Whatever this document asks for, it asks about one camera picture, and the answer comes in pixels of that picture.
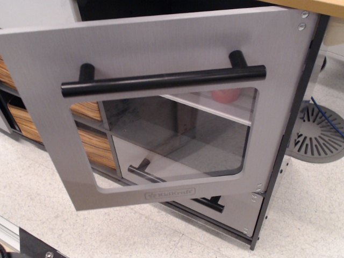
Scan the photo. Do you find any black metal bracket with screw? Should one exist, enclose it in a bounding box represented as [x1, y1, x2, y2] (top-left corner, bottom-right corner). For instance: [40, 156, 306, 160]
[19, 227, 66, 258]

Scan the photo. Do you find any wood-pattern storage bin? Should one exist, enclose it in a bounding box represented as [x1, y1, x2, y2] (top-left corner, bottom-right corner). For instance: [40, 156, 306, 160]
[1, 56, 102, 121]
[7, 103, 116, 169]

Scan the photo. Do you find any grey toy oven door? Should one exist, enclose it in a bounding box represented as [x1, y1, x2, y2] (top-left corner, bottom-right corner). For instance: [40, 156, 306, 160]
[0, 6, 319, 212]

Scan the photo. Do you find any red plastic cup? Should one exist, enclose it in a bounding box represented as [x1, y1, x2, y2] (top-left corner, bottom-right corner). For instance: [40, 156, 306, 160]
[211, 88, 241, 104]

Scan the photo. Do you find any blue cable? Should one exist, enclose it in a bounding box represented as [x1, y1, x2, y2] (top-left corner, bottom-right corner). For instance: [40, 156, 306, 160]
[310, 96, 344, 135]

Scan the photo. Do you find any upper wood-pattern storage bin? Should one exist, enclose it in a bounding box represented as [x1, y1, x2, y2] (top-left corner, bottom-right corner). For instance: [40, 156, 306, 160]
[1, 56, 102, 121]

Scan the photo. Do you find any white cabinet door panel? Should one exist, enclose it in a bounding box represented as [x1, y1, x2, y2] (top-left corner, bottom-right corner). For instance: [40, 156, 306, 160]
[1, 0, 82, 29]

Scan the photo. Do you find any black drawer handle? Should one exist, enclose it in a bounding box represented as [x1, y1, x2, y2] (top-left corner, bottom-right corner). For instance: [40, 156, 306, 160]
[127, 159, 225, 213]

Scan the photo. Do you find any white oven shelf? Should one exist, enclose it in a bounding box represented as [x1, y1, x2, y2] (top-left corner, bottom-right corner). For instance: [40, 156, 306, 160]
[161, 88, 257, 126]

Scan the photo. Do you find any wooden countertop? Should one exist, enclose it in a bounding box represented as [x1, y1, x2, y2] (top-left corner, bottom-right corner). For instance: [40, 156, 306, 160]
[265, 0, 343, 18]

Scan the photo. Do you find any grey slotted round base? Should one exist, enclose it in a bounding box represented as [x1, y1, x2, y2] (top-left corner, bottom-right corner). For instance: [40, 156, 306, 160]
[286, 103, 343, 163]

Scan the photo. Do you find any grey lower drawer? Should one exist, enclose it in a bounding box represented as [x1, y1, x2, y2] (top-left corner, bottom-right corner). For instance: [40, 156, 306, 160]
[113, 137, 263, 237]

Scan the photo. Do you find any aluminium rail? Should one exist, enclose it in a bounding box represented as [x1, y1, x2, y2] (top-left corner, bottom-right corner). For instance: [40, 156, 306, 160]
[1, 216, 20, 253]

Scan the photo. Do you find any lower wood-pattern storage bin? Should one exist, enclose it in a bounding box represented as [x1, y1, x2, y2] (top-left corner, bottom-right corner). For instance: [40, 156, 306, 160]
[7, 103, 116, 169]

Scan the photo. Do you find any black toy kitchen frame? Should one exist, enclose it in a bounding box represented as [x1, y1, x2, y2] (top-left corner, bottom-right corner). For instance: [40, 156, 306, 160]
[0, 0, 331, 251]

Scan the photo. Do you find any black oven door handle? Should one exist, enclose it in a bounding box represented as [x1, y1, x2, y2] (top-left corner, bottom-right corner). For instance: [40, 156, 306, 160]
[61, 51, 267, 98]

